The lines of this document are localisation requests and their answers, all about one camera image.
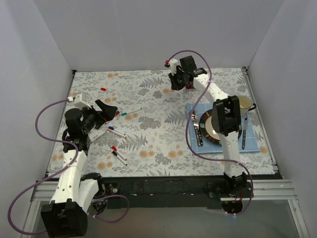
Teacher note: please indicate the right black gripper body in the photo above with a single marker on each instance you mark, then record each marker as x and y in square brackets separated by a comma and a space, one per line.
[176, 81]

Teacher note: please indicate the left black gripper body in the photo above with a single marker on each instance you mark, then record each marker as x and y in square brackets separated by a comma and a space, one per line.
[99, 117]

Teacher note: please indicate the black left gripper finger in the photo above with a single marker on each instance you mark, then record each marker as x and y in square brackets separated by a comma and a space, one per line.
[108, 112]
[101, 105]

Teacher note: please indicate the blue cap whiteboard marker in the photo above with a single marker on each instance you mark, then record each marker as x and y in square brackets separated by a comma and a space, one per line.
[115, 129]

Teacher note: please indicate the teal cap marker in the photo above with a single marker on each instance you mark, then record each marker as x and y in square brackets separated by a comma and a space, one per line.
[131, 111]

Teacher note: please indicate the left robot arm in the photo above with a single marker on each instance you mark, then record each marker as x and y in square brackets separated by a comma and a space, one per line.
[66, 214]

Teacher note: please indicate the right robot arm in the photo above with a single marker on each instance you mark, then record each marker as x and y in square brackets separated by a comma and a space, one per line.
[225, 117]

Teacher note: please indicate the grey tip white marker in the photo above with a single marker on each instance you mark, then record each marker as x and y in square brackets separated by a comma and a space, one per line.
[95, 136]

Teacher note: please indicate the long red eraser-cap marker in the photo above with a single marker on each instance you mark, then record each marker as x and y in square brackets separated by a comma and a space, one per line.
[118, 153]

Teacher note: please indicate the black cap thin marker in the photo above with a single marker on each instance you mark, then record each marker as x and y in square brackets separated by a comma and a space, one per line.
[123, 161]

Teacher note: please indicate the metal spoon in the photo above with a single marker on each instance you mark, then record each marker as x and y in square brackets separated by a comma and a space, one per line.
[194, 119]

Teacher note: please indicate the dark rimmed plate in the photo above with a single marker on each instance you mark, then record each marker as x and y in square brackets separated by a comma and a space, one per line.
[206, 126]

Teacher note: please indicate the cream enamel mug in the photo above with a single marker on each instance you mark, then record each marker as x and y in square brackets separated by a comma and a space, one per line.
[245, 104]

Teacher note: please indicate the table knife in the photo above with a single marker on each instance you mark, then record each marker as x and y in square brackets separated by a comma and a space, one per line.
[245, 127]

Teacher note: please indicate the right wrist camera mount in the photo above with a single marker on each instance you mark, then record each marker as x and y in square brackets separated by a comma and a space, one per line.
[172, 64]

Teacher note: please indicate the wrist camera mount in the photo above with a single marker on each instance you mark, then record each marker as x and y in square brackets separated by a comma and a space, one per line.
[79, 101]
[172, 64]

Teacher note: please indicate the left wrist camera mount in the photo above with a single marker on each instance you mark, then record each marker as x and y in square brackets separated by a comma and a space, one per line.
[79, 101]

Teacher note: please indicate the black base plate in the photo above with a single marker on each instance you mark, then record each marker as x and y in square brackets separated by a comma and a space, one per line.
[213, 192]

